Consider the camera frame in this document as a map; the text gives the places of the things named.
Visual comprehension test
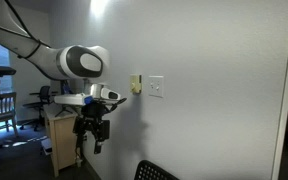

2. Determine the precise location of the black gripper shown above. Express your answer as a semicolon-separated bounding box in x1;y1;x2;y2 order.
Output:
73;101;114;155

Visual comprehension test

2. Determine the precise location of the light wooden cabinet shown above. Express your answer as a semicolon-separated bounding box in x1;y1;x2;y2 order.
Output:
43;104;82;178

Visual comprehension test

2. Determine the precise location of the white box on floor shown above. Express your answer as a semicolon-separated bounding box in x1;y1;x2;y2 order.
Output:
40;137;54;156

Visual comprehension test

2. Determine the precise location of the black office chair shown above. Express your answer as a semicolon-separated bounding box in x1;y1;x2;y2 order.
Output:
19;85;52;132

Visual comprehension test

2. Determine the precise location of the black chair back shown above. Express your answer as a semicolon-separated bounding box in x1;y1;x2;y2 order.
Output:
133;159;180;180

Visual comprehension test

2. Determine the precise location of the white wooden slatted chair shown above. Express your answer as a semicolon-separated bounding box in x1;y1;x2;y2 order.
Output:
0;92;20;138

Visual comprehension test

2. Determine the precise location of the black power cord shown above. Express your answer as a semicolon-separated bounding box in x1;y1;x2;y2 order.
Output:
74;146;84;168

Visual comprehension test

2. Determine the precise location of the yellowish wall thermostat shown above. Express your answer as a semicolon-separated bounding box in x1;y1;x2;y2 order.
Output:
129;74;143;95

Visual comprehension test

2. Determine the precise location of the white double switch plate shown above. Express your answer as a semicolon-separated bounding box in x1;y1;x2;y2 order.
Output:
148;75;165;99

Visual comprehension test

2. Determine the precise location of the white door frame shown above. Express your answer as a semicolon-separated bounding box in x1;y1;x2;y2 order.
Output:
271;0;288;180

